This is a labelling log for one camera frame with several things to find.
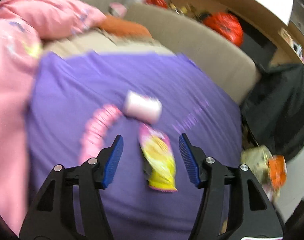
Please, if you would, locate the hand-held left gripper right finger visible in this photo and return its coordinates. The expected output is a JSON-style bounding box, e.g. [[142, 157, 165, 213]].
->
[[179, 133, 285, 240]]

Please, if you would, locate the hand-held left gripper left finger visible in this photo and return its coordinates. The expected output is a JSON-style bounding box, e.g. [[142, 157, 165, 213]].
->
[[19, 134, 124, 240]]

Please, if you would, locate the pink chips packet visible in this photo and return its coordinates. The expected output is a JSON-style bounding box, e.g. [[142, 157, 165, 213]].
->
[[138, 122, 179, 193]]

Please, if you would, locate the yellow plastic bag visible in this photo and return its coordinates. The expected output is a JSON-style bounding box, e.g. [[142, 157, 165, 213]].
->
[[240, 145, 287, 202]]

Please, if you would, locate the pink pig toy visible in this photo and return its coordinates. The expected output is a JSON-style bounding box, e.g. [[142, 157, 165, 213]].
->
[[78, 104, 124, 164]]

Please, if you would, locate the white pink cylinder packet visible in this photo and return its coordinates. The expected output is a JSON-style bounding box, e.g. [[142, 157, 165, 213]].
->
[[123, 91, 163, 123]]

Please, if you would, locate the purple blanket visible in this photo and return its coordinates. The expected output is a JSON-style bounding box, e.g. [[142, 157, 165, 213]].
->
[[25, 51, 242, 240]]

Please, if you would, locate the dark jacket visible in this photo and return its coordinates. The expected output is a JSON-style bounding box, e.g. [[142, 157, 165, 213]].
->
[[240, 64, 304, 162]]

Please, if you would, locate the beige padded headboard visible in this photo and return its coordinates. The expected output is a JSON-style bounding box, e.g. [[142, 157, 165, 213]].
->
[[123, 3, 261, 104]]

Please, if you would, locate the beige bed sheet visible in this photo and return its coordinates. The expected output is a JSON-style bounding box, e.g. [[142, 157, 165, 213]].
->
[[43, 30, 175, 58]]

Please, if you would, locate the pink printed duvet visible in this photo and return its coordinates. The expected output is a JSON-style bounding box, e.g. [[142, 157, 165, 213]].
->
[[0, 0, 107, 235]]

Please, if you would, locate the orange pillow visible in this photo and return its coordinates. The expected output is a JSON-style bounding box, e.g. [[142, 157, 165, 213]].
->
[[98, 15, 152, 39]]

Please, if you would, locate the large orange plastic bag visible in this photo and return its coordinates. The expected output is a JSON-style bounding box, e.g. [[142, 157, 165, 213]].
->
[[203, 11, 243, 47]]

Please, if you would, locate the pink plush toy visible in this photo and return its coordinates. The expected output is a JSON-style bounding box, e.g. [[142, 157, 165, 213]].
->
[[109, 2, 127, 17]]

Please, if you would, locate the small orange plastic bag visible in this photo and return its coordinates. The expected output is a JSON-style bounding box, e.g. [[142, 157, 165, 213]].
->
[[146, 0, 169, 9]]

